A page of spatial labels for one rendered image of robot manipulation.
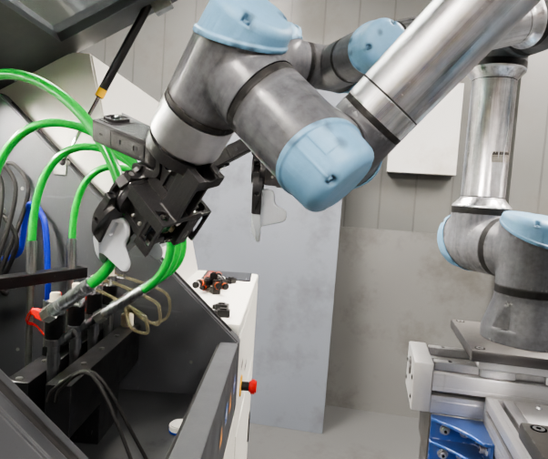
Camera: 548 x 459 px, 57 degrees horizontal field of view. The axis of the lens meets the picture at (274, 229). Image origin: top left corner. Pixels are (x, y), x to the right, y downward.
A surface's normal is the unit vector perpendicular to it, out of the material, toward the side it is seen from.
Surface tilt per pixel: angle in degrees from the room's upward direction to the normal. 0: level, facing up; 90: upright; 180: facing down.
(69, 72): 90
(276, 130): 95
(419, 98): 118
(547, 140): 90
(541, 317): 72
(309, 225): 82
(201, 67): 104
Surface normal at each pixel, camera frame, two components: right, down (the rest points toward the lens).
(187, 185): -0.60, 0.24
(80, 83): -0.03, 0.07
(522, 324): -0.46, -0.27
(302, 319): -0.18, -0.08
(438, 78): 0.20, 0.55
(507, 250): -0.94, -0.04
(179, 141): -0.22, 0.56
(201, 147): 0.23, 0.75
